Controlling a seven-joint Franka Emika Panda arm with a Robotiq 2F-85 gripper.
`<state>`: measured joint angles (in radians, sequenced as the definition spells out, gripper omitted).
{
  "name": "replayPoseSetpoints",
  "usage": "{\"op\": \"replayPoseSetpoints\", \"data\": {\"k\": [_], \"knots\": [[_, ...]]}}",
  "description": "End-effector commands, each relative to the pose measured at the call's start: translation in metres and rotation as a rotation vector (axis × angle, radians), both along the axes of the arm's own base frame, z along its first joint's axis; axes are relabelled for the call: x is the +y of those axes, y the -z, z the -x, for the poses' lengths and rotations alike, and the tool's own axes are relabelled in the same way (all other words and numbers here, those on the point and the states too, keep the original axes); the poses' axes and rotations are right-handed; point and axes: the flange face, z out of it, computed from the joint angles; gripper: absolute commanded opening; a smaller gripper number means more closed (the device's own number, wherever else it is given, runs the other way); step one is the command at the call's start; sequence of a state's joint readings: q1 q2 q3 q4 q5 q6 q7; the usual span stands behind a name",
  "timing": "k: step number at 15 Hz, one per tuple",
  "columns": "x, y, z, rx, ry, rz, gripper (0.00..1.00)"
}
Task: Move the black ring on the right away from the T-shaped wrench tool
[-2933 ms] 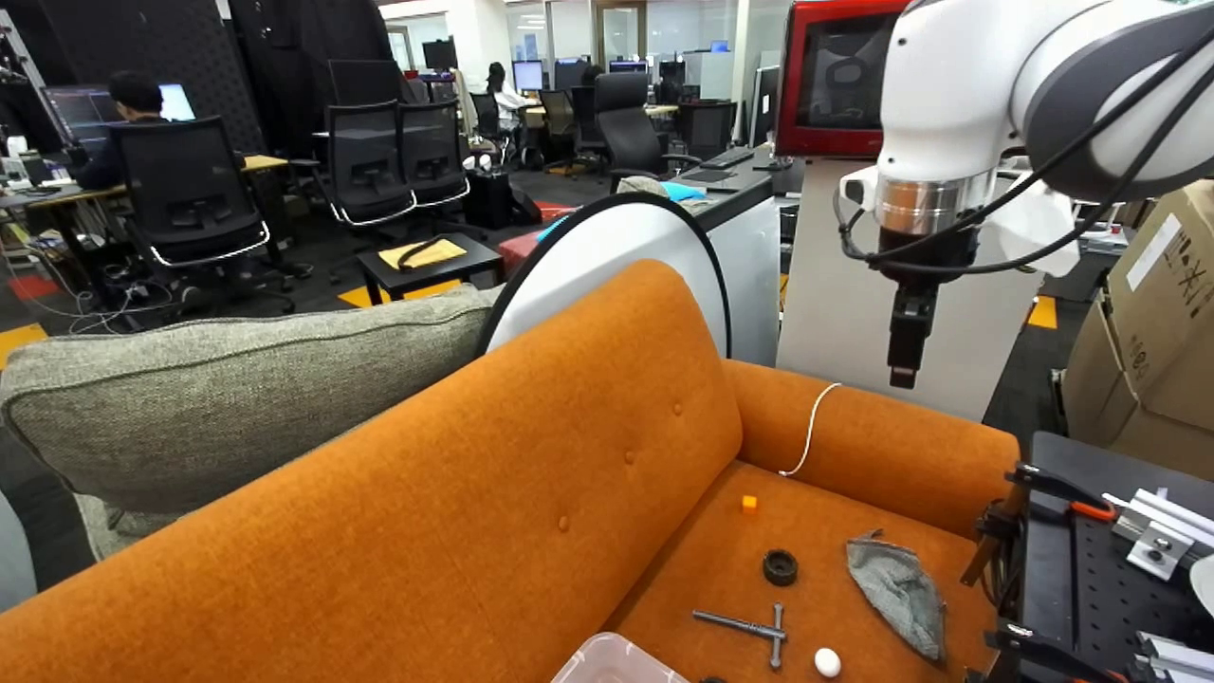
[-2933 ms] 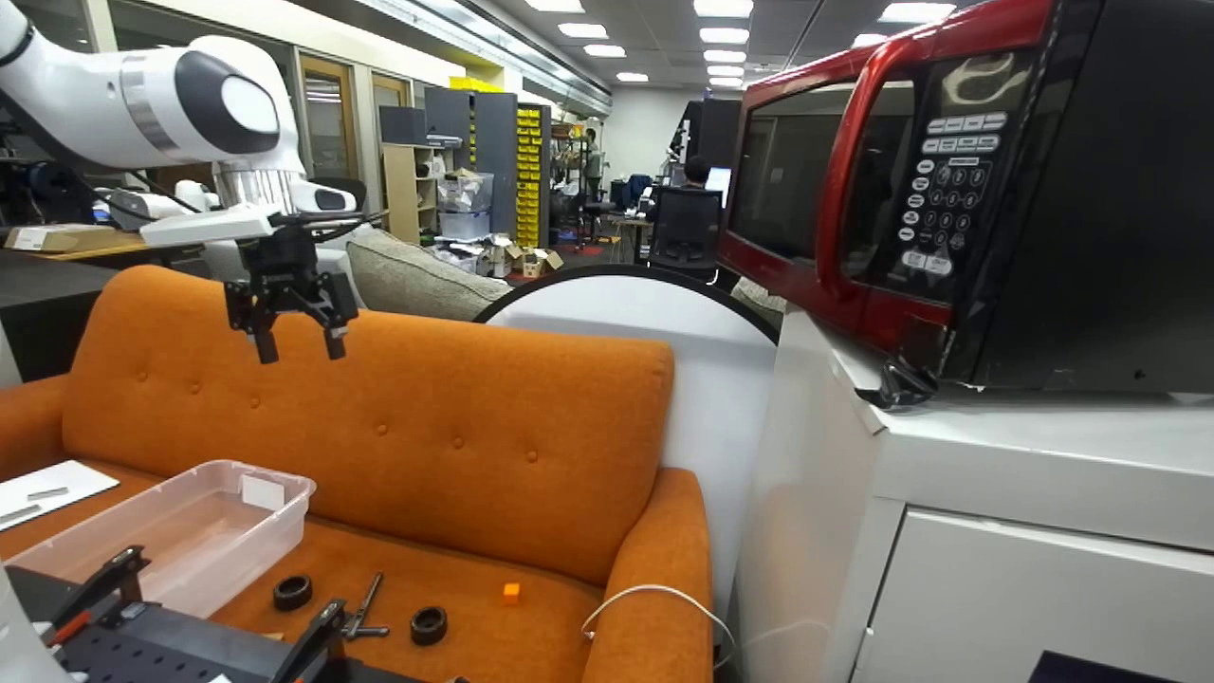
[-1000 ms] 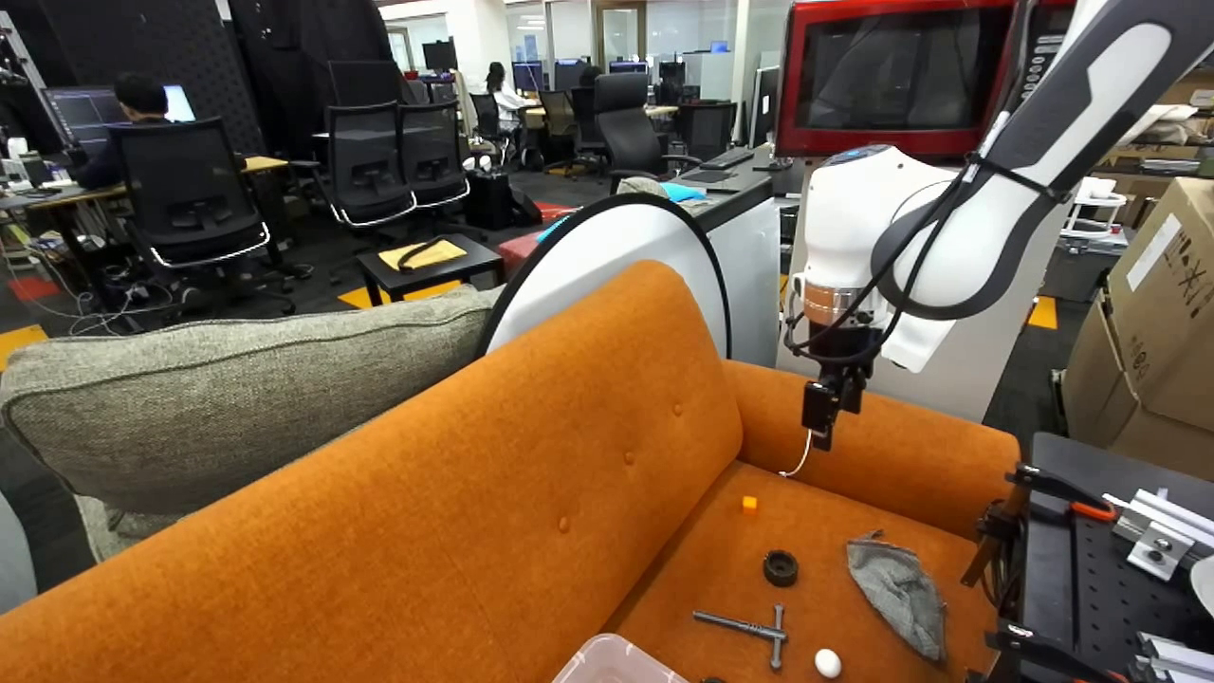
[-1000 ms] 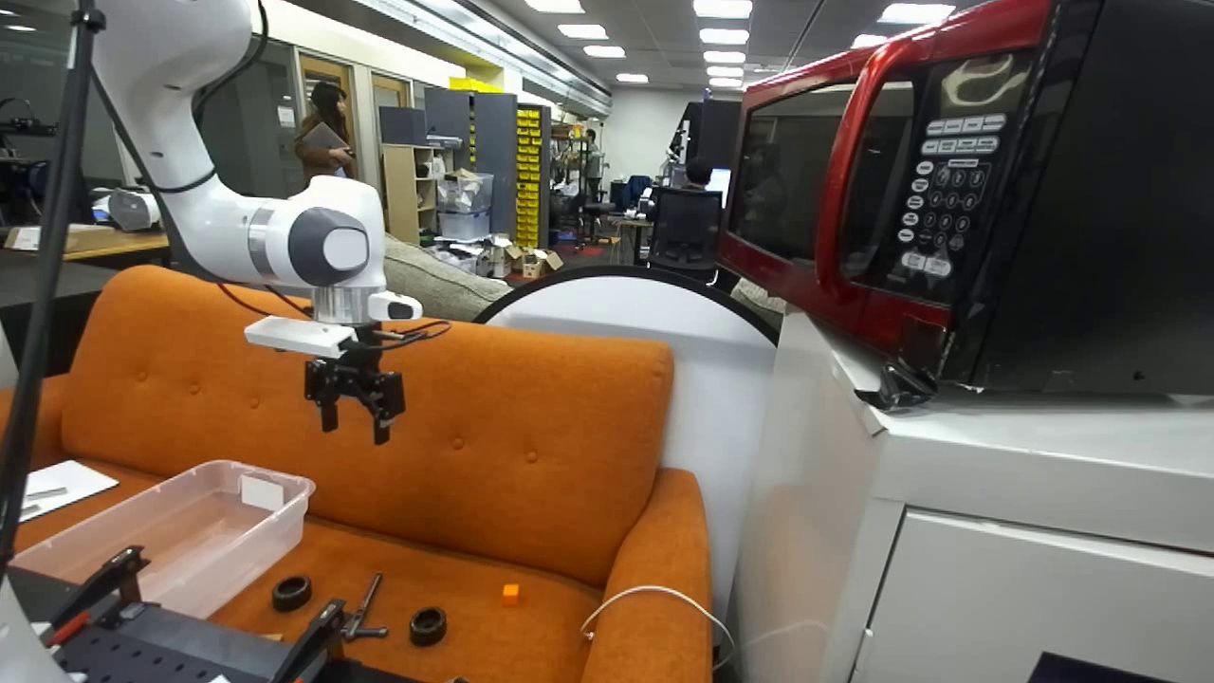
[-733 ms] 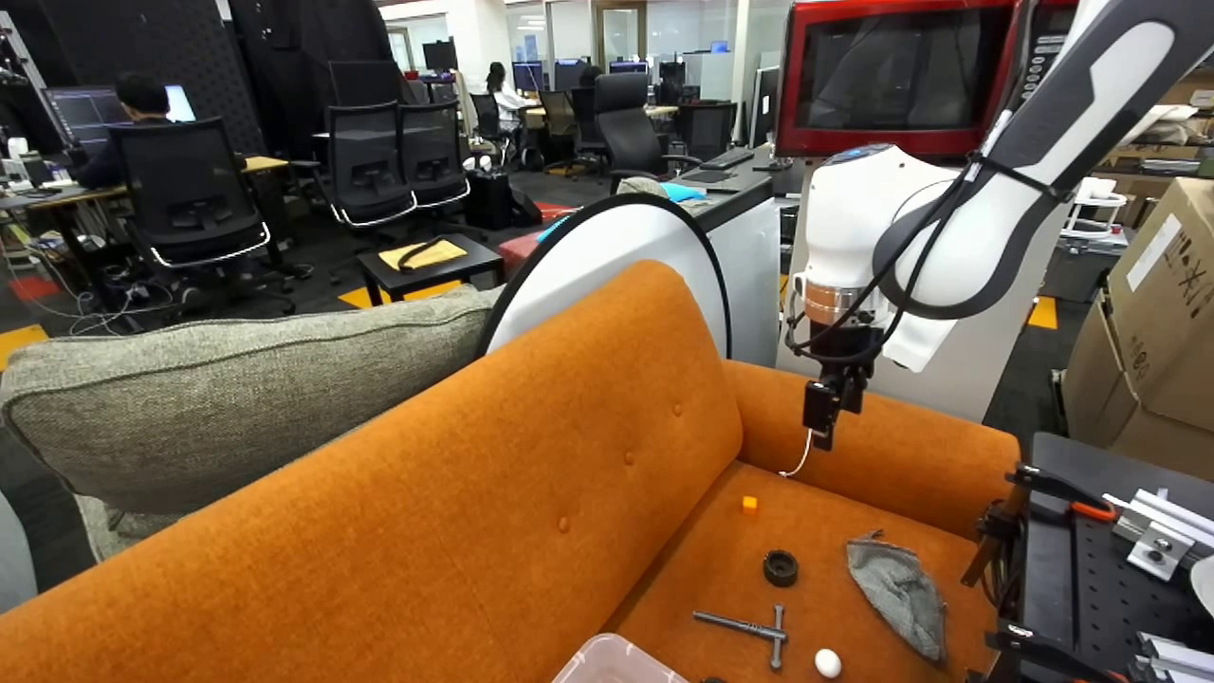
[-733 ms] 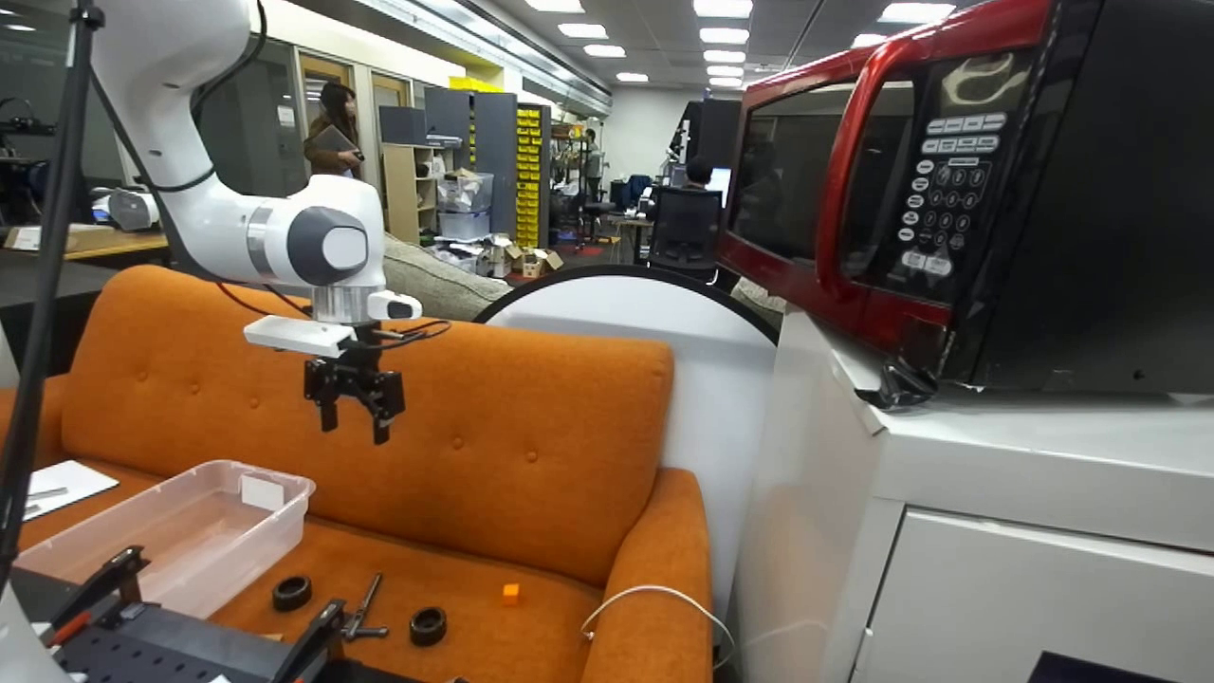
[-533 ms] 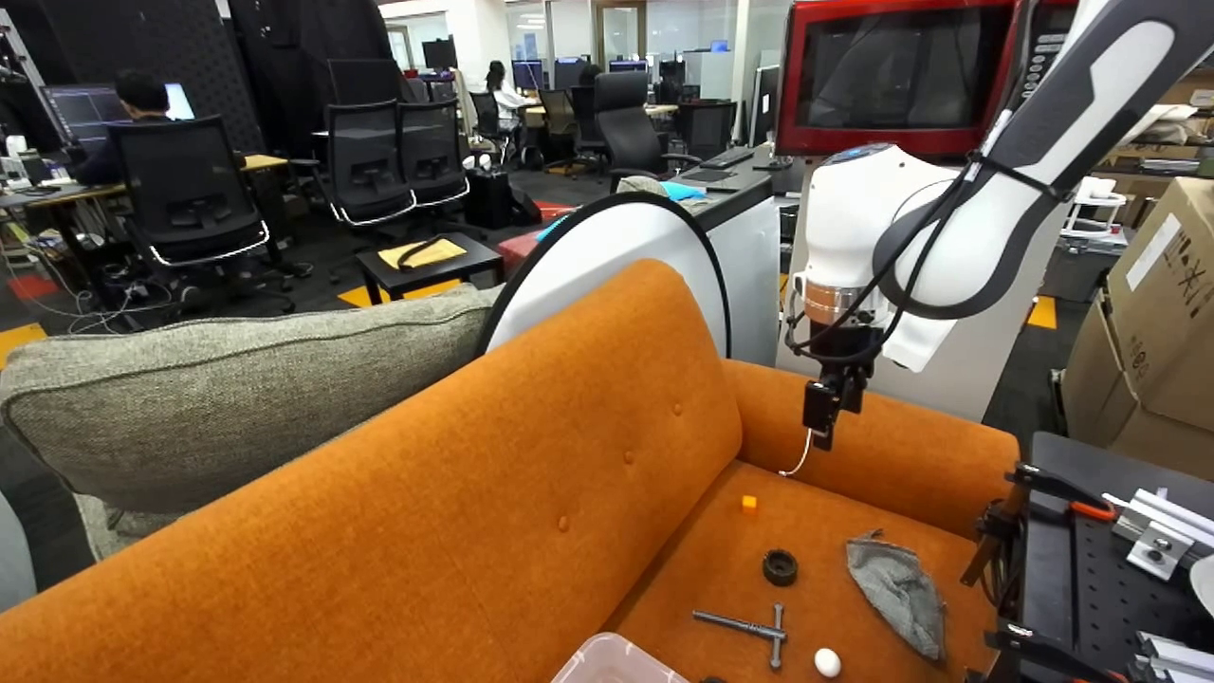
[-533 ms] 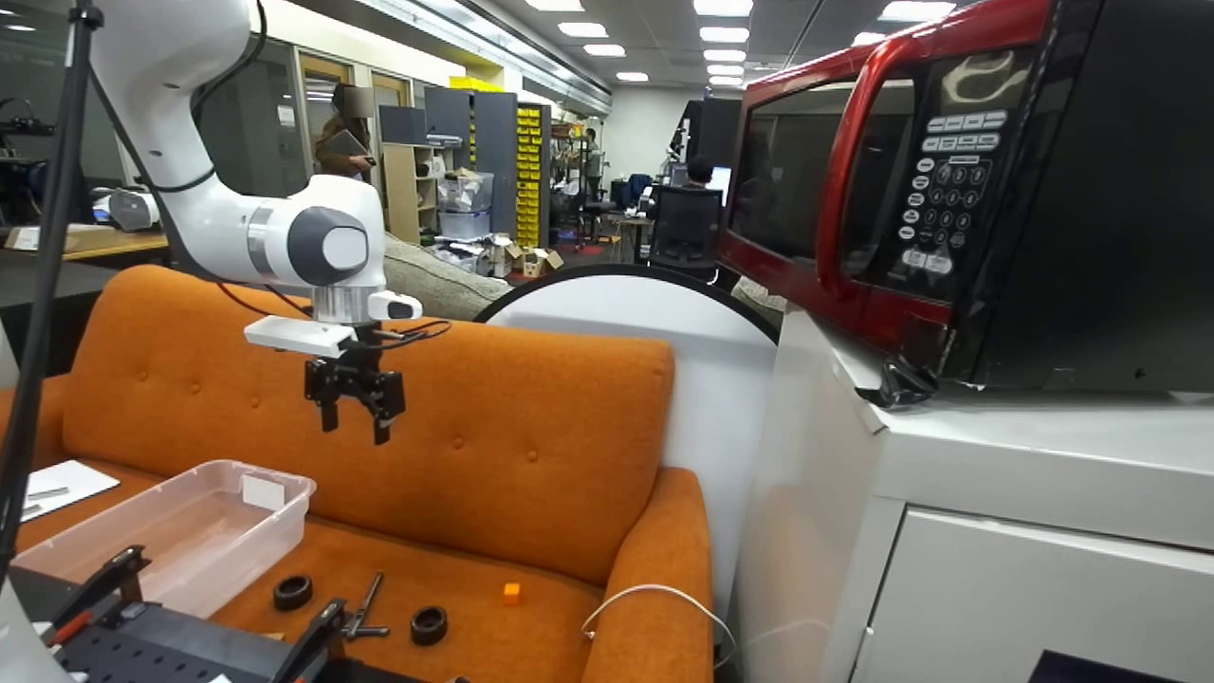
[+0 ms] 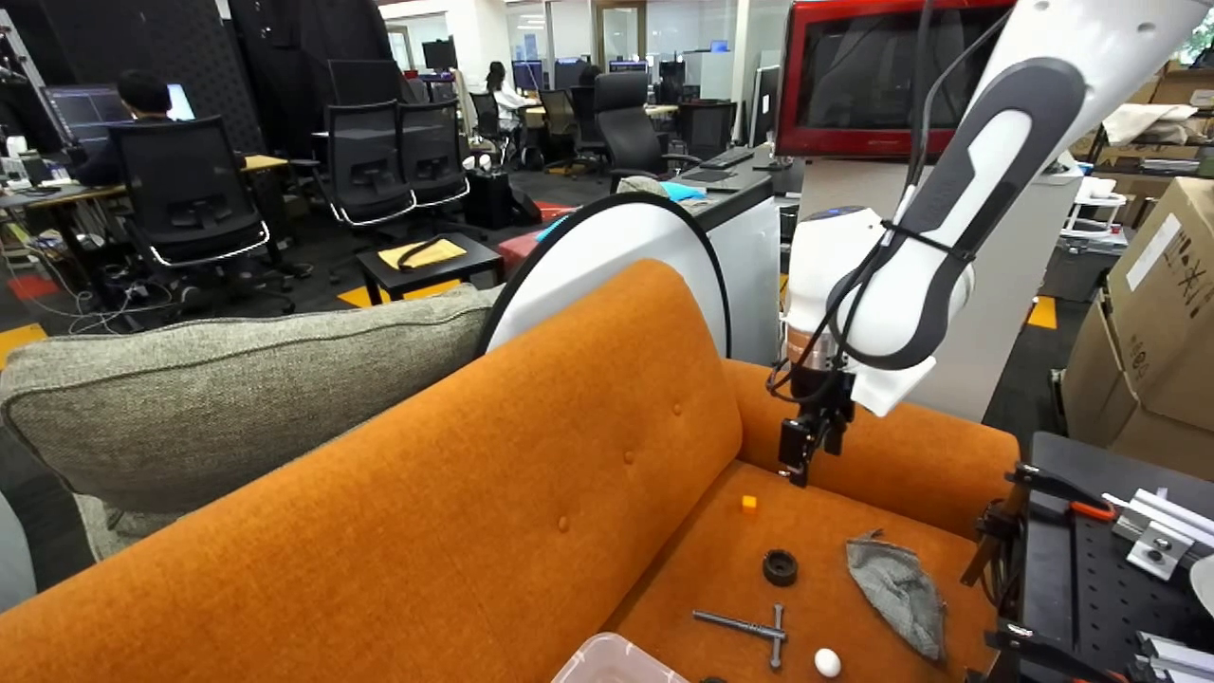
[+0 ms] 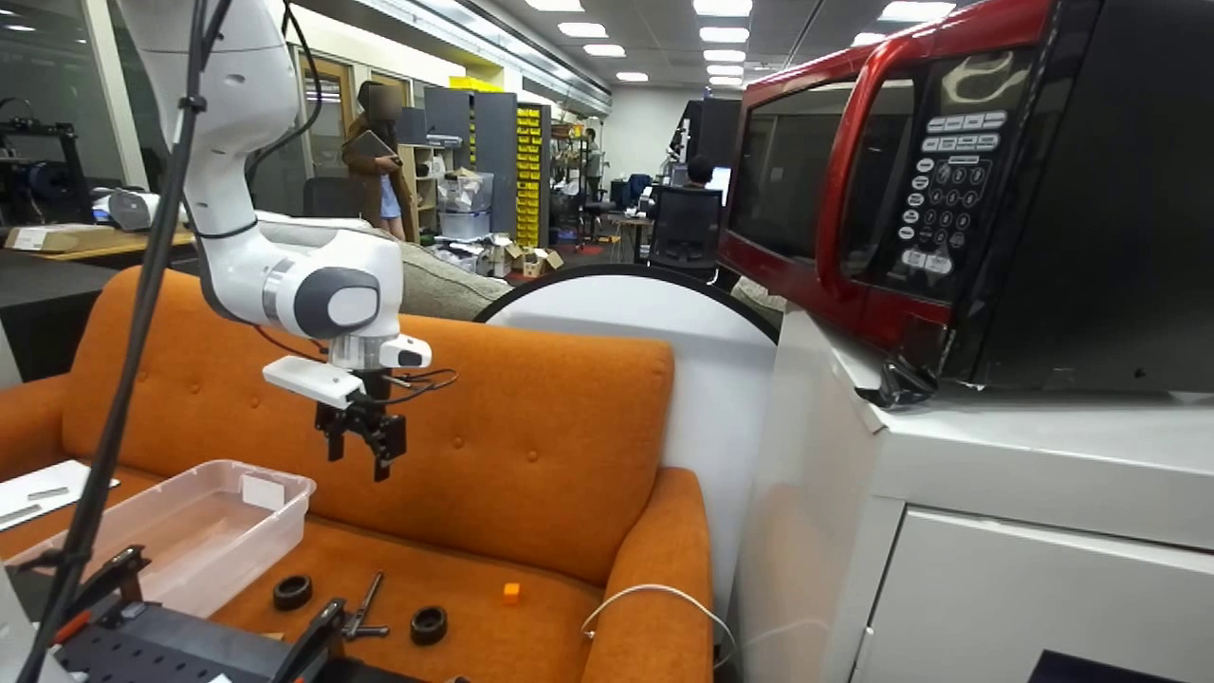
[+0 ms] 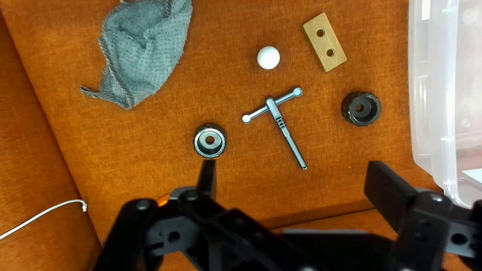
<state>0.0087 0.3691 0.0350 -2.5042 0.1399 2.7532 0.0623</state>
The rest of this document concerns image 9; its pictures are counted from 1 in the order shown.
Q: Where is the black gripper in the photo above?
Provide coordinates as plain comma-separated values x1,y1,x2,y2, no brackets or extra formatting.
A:
777,359,861,494

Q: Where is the black ring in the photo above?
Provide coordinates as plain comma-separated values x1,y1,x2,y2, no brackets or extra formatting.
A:
761,548,800,590

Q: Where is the T-shaped wrench tool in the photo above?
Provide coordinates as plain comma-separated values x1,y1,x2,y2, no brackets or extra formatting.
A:
692,601,793,671

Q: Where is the grey cloth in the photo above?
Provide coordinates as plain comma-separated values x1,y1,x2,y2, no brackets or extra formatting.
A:
843,533,952,669

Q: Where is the black bar clamp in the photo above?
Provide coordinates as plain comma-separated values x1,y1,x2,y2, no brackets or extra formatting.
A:
1007,464,1125,533
992,616,1086,678

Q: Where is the white round reflector disc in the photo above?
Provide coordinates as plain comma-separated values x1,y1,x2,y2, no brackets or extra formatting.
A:
482,191,735,366

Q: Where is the clear plastic bin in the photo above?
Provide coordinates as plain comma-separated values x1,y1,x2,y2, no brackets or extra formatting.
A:
547,631,695,683

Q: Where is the orange fabric sofa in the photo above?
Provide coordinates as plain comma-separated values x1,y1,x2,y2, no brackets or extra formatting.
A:
0,260,1026,683

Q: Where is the cardboard box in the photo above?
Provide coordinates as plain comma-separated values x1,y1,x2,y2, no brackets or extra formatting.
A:
1059,175,1214,485

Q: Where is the black office chair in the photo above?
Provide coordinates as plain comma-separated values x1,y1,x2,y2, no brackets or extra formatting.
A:
111,115,276,280
319,99,420,234
589,72,676,184
399,99,474,214

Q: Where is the red black microwave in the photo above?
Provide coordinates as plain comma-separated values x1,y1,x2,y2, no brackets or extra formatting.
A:
775,0,1020,163

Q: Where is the small black table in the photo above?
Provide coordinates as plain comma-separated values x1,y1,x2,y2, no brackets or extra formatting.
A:
356,230,510,305

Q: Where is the yellow paper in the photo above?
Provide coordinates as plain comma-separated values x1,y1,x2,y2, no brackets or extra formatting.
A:
376,234,470,273

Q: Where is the grey cushion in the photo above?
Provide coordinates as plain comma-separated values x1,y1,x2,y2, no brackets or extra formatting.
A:
0,284,510,601

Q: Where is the black perforated mount plate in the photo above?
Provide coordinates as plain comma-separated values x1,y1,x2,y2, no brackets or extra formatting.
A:
992,428,1214,683

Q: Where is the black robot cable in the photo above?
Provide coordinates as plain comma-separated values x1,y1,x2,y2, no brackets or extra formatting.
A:
762,0,1017,397

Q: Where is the silver metal bracket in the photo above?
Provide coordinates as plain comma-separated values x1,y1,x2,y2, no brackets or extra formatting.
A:
1102,485,1214,583

